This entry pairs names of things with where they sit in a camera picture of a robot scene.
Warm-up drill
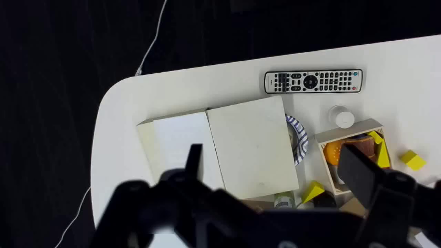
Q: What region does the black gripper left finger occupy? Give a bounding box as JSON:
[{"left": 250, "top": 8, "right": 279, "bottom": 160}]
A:
[{"left": 90, "top": 143, "right": 249, "bottom": 248}]

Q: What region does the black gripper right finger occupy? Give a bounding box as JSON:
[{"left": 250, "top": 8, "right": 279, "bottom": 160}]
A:
[{"left": 337, "top": 144, "right": 441, "bottom": 248}]

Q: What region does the yellow cube block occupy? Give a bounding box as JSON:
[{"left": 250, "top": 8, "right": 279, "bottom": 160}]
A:
[{"left": 396, "top": 149, "right": 428, "bottom": 173}]

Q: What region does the brown cardboard box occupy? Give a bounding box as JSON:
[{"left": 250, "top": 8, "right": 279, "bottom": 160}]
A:
[{"left": 337, "top": 198, "right": 369, "bottom": 218}]

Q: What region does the open white cardboard box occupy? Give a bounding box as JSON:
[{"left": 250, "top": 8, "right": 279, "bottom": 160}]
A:
[{"left": 134, "top": 96, "right": 300, "bottom": 202}]

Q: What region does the yellow wooden block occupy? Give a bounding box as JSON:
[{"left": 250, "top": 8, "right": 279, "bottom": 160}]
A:
[{"left": 366, "top": 130, "right": 392, "bottom": 170}]

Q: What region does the red wooden block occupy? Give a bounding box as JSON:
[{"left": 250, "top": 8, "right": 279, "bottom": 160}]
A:
[{"left": 349, "top": 137, "right": 378, "bottom": 160}]

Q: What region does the small black block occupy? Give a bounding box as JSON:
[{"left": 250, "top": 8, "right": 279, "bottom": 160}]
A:
[{"left": 314, "top": 192, "right": 340, "bottom": 210}]

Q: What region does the yellow wedge block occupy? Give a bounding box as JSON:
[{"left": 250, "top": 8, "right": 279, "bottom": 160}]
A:
[{"left": 300, "top": 180, "right": 327, "bottom": 206}]

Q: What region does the wooden tray of blocks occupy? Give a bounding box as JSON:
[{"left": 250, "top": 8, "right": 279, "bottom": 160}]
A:
[{"left": 314, "top": 118, "right": 392, "bottom": 198}]

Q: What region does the small white round cap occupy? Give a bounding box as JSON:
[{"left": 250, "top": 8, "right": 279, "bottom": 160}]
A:
[{"left": 329, "top": 107, "right": 356, "bottom": 132}]

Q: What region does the grey remote control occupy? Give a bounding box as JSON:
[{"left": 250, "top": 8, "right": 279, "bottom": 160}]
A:
[{"left": 263, "top": 68, "right": 363, "bottom": 96}]

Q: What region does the white cable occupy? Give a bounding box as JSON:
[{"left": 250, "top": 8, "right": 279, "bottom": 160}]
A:
[{"left": 53, "top": 0, "right": 169, "bottom": 248}]

